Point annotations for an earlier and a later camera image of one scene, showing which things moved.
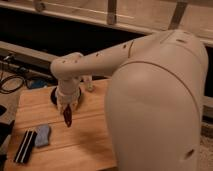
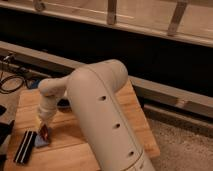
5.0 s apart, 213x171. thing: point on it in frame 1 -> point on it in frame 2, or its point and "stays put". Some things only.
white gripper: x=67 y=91 -> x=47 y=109
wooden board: x=83 y=146 stays put
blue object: x=39 y=83 stays put
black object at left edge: x=5 y=128 stays put
